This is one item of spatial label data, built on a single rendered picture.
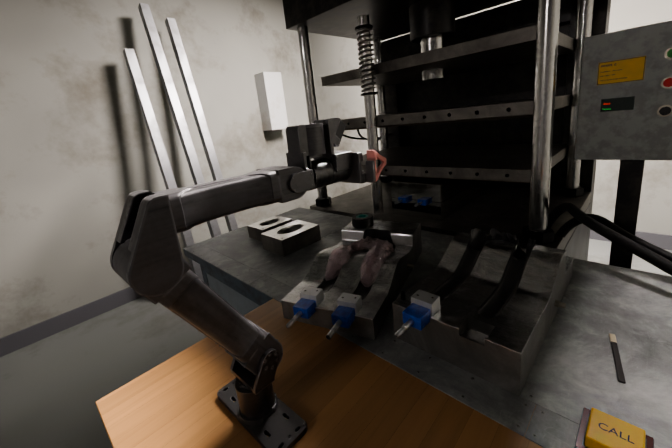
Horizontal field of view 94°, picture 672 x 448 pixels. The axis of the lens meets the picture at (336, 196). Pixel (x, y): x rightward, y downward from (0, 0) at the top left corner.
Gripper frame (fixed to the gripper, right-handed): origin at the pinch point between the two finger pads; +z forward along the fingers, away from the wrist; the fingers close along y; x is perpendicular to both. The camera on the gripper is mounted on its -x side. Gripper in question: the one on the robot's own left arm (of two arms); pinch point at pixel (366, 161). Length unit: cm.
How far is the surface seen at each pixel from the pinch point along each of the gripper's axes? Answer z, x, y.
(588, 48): 79, -25, -33
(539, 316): 5.4, 31.0, -35.7
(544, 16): 66, -35, -22
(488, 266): 17.9, 29.1, -22.2
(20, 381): -80, 122, 207
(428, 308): -6.3, 29.5, -18.2
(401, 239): 25.2, 30.1, 7.5
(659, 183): 287, 61, -63
